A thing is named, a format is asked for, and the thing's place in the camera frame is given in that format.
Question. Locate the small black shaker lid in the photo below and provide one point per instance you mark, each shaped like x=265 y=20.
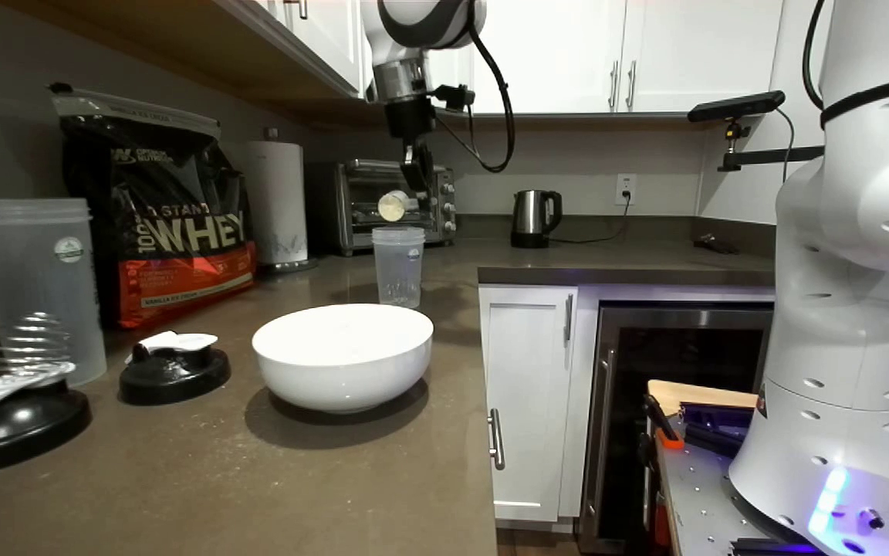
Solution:
x=175 y=372

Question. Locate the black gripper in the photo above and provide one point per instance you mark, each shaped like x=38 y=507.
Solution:
x=410 y=126

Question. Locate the white paper towel roll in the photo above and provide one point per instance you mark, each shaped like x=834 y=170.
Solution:
x=276 y=206

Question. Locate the small black counter object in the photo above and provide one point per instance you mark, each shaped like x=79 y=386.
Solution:
x=714 y=242

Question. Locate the white ceramic bowl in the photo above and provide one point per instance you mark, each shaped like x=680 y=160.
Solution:
x=346 y=381

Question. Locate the white upper kitchen cabinets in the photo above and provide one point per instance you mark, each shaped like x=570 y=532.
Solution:
x=692 y=50

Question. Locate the black camera on stand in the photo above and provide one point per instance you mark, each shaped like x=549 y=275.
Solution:
x=740 y=107

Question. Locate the small clear shaker cup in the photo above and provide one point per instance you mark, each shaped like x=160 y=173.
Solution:
x=399 y=265

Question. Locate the black red whey bag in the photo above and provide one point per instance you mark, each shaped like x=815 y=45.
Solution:
x=168 y=227

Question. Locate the light wooden board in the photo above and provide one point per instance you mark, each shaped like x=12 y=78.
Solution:
x=702 y=394

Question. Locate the white kitchen cabinets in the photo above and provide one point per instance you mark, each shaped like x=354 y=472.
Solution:
x=692 y=50
x=525 y=402

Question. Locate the white lower kitchen cabinets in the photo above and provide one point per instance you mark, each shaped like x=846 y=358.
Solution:
x=525 y=402

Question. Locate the large black shaker lid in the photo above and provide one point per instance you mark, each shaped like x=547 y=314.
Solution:
x=12 y=422

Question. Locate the steel electric kettle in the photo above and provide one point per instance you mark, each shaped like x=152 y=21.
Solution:
x=535 y=218

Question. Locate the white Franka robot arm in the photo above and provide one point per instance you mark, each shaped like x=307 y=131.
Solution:
x=846 y=311

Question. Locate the clear plastic scoop spoon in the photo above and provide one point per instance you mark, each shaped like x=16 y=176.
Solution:
x=392 y=206

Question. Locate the orange black clamp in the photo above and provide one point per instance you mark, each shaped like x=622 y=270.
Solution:
x=664 y=424

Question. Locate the dark under-counter appliance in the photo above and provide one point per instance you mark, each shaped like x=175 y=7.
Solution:
x=662 y=349

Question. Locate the tall clear shaker cup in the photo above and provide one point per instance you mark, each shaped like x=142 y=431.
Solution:
x=38 y=287

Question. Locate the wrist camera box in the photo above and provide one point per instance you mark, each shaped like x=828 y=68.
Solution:
x=454 y=95

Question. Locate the silver toaster oven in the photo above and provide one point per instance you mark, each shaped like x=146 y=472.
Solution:
x=361 y=206

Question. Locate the white wall outlet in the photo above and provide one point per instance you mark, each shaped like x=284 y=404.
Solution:
x=623 y=187

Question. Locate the robot mounting table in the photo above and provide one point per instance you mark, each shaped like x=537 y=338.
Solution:
x=702 y=505

